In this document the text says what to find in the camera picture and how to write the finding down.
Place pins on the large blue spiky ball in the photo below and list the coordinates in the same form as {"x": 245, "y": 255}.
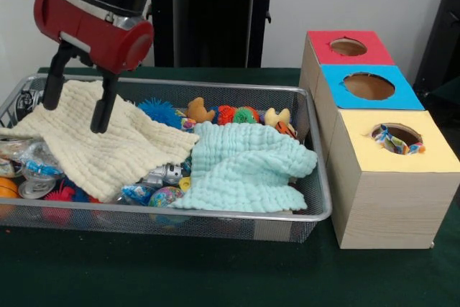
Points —
{"x": 158, "y": 111}

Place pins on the silver can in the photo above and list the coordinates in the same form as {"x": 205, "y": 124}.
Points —
{"x": 36, "y": 188}

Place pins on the wooden box with three holes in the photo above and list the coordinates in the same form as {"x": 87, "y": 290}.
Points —
{"x": 388, "y": 206}

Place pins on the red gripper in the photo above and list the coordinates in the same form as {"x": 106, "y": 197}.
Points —
{"x": 93, "y": 37}

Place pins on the brown teddy plush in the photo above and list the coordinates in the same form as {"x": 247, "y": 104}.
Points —
{"x": 197, "y": 110}

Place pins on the yellow toy wedge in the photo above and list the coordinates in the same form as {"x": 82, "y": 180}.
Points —
{"x": 185, "y": 183}

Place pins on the orange ball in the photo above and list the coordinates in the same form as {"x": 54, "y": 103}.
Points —
{"x": 7, "y": 187}

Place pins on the silver toy robot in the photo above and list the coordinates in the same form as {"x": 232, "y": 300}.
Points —
{"x": 165, "y": 174}

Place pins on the dark green side table cloth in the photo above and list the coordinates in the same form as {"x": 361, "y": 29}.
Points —
{"x": 445, "y": 95}

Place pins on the small blue spiky ball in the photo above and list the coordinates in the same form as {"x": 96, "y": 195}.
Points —
{"x": 81, "y": 195}

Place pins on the colourful knotted cloth toy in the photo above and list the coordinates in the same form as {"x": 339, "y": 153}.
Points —
{"x": 391, "y": 143}

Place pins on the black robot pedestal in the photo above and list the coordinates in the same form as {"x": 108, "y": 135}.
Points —
{"x": 215, "y": 16}

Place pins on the yellow duck plush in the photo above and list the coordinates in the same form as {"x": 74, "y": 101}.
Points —
{"x": 276, "y": 116}

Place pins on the tiger plush toy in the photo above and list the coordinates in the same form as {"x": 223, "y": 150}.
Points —
{"x": 285, "y": 129}

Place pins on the globe print ball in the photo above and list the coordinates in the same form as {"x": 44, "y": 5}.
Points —
{"x": 165, "y": 196}

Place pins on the pink spiky ball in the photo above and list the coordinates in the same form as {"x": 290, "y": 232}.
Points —
{"x": 59, "y": 193}

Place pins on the cream yellow cloth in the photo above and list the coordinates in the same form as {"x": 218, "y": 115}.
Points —
{"x": 93, "y": 156}

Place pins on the light blue cloth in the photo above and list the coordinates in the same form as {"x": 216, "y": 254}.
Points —
{"x": 237, "y": 170}

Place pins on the colourful spiky caterpillar toy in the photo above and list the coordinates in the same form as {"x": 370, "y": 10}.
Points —
{"x": 235, "y": 114}

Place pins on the shallow silver mesh bin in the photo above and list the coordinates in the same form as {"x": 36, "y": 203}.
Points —
{"x": 143, "y": 219}

